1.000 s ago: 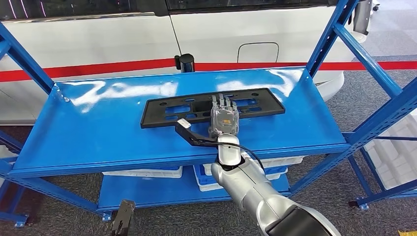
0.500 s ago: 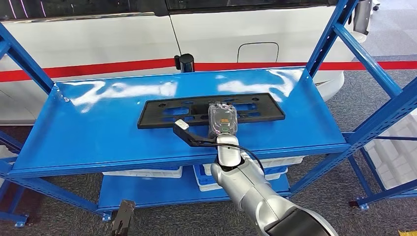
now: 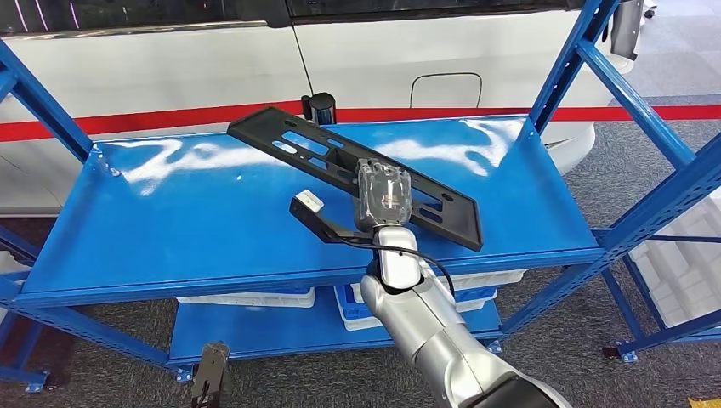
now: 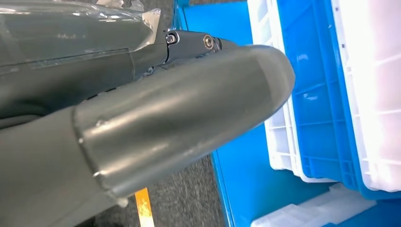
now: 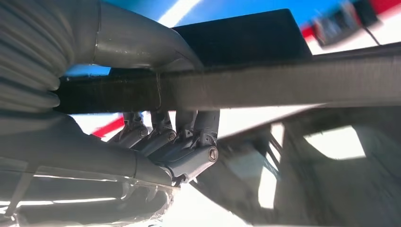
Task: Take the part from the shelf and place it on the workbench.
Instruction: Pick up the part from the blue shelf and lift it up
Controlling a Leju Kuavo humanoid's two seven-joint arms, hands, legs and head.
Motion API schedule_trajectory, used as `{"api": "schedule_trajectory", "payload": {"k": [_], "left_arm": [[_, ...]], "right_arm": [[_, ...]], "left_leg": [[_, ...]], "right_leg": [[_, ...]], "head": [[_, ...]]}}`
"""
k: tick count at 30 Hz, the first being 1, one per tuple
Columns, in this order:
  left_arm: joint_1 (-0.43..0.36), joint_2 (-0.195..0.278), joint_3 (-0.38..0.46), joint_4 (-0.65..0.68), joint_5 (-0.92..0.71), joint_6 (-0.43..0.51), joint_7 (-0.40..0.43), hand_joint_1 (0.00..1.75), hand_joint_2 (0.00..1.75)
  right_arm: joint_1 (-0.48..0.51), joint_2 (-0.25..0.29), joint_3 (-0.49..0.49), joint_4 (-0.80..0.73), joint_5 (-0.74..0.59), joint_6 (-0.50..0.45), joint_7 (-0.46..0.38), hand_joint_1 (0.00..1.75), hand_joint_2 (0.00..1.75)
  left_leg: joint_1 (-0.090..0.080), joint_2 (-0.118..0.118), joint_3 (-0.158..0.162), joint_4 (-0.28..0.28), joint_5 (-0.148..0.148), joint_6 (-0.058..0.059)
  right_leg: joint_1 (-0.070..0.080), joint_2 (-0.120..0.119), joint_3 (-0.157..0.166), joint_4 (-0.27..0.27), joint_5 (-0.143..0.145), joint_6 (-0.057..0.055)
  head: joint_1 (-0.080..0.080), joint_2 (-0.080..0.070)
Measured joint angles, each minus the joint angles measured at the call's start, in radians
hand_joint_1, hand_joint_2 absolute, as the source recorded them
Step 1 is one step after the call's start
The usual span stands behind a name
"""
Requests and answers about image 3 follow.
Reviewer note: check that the black barrier post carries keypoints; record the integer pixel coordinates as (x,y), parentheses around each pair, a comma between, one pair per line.
(321,107)

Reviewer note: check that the red barrier belt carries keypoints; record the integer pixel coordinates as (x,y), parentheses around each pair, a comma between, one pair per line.
(450,114)

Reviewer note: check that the yellow floor tape square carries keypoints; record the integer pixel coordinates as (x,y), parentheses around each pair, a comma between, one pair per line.
(704,403)

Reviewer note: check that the long black plastic part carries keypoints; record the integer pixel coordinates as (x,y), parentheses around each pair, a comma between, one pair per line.
(253,128)

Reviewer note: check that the blue plastic crate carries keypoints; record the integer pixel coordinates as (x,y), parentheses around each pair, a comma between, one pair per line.
(349,304)

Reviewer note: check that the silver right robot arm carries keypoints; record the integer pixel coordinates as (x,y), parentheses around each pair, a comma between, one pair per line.
(439,338)

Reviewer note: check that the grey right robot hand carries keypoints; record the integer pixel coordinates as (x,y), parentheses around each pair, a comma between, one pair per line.
(383,197)

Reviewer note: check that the white plastic crate stack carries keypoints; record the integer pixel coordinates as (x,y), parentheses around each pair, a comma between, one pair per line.
(681,281)
(8,263)

